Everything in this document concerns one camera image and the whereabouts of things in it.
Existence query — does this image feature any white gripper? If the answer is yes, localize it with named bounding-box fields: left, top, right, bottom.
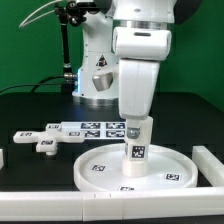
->
left=119, top=59, right=160, bottom=139

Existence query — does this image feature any white round table top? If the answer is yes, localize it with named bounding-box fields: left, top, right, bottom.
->
left=74, top=143, right=198, bottom=192

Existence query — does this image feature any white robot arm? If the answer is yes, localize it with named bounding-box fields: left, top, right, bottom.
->
left=73, top=0, right=202, bottom=139

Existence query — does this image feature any white marker tag sheet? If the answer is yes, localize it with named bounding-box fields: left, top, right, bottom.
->
left=62, top=122, right=125, bottom=139

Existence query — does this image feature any white cross-shaped table base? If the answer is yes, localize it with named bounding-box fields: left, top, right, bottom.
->
left=13, top=123, right=85, bottom=156

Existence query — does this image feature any white right fence bar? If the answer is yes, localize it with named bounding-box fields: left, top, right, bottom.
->
left=192, top=146, right=224, bottom=187

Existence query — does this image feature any white fence bar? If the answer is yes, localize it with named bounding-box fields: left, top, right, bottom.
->
left=192, top=146, right=224, bottom=187
left=0, top=187, right=224, bottom=221

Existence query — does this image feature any white front fence bar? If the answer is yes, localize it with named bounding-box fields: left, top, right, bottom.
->
left=0, top=187, right=224, bottom=221

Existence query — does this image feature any white left fence piece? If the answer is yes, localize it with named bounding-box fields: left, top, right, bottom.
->
left=0, top=149, right=4, bottom=170

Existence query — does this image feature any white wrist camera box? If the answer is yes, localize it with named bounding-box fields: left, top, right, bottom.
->
left=113, top=27, right=172, bottom=61

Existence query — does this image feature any black cable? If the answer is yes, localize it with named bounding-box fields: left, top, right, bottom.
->
left=0, top=74, right=68, bottom=95

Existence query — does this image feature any black camera stand pole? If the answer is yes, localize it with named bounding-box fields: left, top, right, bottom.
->
left=55, top=1, right=85, bottom=95

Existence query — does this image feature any white cable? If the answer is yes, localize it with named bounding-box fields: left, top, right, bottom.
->
left=18, top=0, right=69, bottom=29

